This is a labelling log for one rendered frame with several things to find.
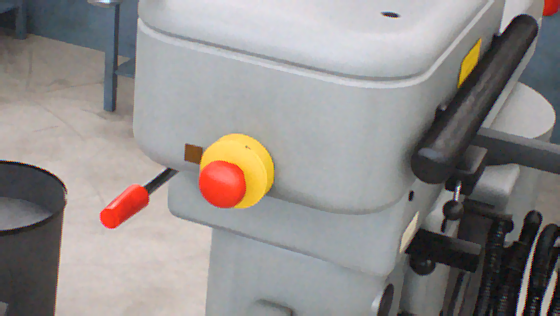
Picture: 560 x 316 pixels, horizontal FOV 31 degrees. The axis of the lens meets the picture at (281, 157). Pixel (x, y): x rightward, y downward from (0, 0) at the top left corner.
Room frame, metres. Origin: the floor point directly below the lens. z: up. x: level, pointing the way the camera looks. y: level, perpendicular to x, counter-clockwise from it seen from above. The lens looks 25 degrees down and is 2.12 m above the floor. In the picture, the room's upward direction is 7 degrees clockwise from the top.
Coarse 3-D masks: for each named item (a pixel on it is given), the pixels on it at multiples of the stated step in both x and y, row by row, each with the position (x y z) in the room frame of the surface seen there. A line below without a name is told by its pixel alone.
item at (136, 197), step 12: (168, 168) 0.84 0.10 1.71; (156, 180) 0.82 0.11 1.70; (168, 180) 0.84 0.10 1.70; (132, 192) 0.78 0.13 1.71; (144, 192) 0.79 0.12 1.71; (108, 204) 0.76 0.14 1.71; (120, 204) 0.76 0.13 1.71; (132, 204) 0.77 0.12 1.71; (144, 204) 0.78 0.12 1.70; (108, 216) 0.74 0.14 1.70; (120, 216) 0.75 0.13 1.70
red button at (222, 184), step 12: (204, 168) 0.72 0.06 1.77; (216, 168) 0.71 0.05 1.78; (228, 168) 0.71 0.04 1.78; (240, 168) 0.73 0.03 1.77; (204, 180) 0.71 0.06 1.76; (216, 180) 0.71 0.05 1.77; (228, 180) 0.70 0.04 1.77; (240, 180) 0.71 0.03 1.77; (204, 192) 0.71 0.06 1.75; (216, 192) 0.71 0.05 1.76; (228, 192) 0.70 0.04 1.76; (240, 192) 0.71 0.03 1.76; (216, 204) 0.71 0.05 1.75; (228, 204) 0.71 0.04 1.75
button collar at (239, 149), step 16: (224, 144) 0.74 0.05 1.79; (240, 144) 0.73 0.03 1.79; (256, 144) 0.74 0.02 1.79; (208, 160) 0.74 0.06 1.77; (224, 160) 0.74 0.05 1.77; (240, 160) 0.73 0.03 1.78; (256, 160) 0.73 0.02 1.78; (256, 176) 0.73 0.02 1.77; (272, 176) 0.74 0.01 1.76; (256, 192) 0.73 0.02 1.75; (240, 208) 0.73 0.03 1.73
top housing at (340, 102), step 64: (192, 0) 0.79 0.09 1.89; (256, 0) 0.80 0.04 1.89; (320, 0) 0.82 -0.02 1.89; (384, 0) 0.84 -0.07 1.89; (448, 0) 0.87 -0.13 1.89; (192, 64) 0.77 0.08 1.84; (256, 64) 0.75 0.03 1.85; (320, 64) 0.73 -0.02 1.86; (384, 64) 0.73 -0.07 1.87; (448, 64) 0.84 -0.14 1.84; (192, 128) 0.77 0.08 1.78; (256, 128) 0.75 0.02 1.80; (320, 128) 0.73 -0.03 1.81; (384, 128) 0.73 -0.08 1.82; (320, 192) 0.73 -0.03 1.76; (384, 192) 0.74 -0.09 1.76
